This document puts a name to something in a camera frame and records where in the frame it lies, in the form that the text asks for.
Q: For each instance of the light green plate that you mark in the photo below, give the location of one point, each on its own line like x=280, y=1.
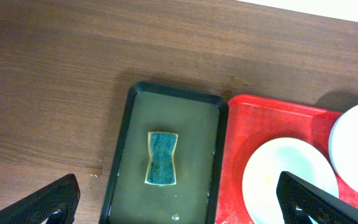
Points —
x=263, y=169

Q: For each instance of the yellow green sponge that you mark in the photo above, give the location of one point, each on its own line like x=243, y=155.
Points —
x=161, y=168

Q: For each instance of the dark green tray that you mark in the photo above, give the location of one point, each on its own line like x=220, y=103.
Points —
x=199, y=120

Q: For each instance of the red plastic tray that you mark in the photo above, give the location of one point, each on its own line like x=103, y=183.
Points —
x=252, y=122

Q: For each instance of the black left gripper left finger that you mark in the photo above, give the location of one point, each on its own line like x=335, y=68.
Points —
x=55, y=203

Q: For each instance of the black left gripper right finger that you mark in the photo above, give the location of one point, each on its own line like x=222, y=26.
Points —
x=302, y=202

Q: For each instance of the light blue plate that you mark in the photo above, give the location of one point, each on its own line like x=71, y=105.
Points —
x=343, y=147

